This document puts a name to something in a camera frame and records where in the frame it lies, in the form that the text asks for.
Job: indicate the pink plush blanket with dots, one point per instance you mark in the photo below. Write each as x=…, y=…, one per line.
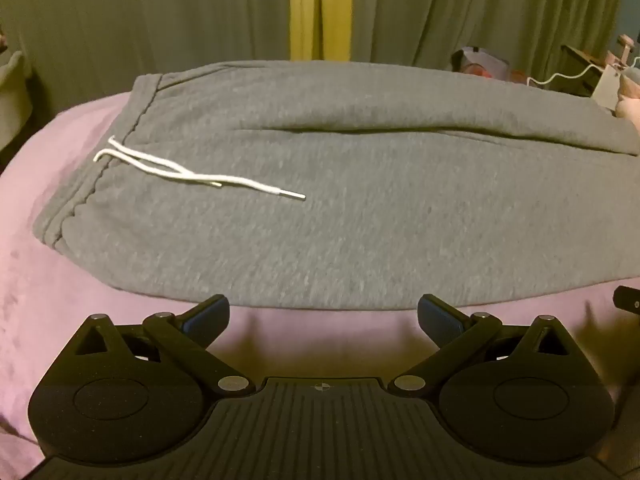
x=60, y=310

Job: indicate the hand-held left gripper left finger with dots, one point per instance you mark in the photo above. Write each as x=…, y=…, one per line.
x=209, y=316

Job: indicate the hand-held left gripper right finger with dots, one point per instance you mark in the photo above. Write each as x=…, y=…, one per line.
x=440, y=316

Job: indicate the green curtain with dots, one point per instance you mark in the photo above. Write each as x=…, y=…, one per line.
x=150, y=15

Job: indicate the yellow curtain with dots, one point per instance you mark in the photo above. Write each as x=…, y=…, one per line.
x=320, y=10

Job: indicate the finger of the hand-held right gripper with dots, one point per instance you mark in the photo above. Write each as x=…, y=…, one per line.
x=628, y=300

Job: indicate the dark wooden nightstand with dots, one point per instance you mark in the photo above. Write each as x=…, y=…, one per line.
x=575, y=70

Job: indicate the white box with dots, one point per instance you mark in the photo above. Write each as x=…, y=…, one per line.
x=606, y=85

